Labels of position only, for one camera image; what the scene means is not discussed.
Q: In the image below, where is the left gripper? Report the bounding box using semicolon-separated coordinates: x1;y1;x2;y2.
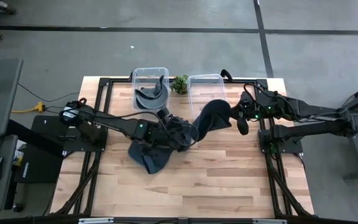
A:
157;107;196;153

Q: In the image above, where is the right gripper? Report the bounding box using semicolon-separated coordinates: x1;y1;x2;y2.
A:
231;91;261;136

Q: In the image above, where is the dark blue cap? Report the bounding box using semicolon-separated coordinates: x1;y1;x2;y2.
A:
194;99;233;138

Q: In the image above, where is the light grey cap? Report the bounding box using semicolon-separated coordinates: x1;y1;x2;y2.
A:
134;86;169;110

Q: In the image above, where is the clear plastic bin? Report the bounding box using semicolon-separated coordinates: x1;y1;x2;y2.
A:
131;67;170;112
187;73;227;121

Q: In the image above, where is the small green potted plant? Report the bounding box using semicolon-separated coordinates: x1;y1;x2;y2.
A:
170;74;190;95

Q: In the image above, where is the black case with white print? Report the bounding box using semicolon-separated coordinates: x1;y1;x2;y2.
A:
13;114;74;184

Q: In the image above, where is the yellow power plug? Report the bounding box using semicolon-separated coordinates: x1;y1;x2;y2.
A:
11;101;47;114

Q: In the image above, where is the small white yellow packet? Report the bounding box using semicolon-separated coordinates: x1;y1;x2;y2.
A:
12;139;27;167

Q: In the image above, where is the black aluminium frame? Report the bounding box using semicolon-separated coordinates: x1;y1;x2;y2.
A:
53;77;315;218

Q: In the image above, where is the silver bracket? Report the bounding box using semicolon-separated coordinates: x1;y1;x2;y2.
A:
78;217;114;224
252;218;288;224

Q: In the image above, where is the black floor cable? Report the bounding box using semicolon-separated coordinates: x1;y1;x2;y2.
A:
17;82;80;103

